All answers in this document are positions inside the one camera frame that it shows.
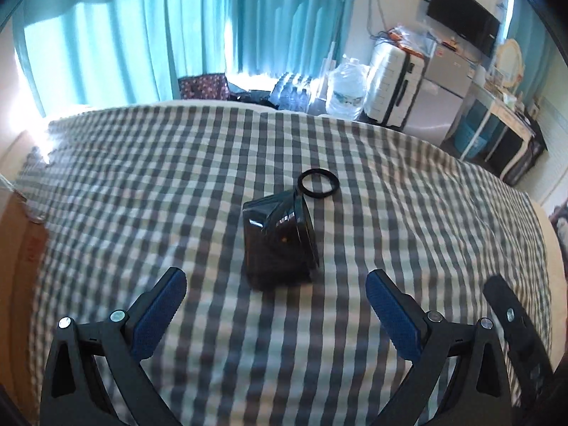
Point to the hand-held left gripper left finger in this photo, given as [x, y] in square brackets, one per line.
[159, 310]

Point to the teal curtain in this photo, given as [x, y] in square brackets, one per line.
[133, 31]

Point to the black wall television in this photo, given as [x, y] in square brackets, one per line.
[461, 13]

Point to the checkered bedsheet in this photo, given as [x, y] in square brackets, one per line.
[177, 164]

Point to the white suitcase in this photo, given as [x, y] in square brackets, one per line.
[390, 80]

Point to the blue storage bin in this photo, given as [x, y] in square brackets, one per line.
[470, 135]

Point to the large clear water jug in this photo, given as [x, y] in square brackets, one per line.
[348, 91]

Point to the clear plastic bag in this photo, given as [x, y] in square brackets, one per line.
[412, 35]

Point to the black case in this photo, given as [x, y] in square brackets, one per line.
[279, 248]

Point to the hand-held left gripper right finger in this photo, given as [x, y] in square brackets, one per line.
[392, 315]

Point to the silver mini fridge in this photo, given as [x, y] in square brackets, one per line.
[443, 75]

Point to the oval white mirror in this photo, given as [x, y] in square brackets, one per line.
[510, 60]

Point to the black bag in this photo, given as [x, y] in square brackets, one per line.
[253, 96]

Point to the floral bag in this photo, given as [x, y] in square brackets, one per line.
[204, 86]

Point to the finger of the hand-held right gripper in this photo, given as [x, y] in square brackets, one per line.
[514, 328]

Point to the pack of water bottles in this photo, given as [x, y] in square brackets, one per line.
[293, 93]

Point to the white desk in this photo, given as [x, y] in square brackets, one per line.
[497, 106]

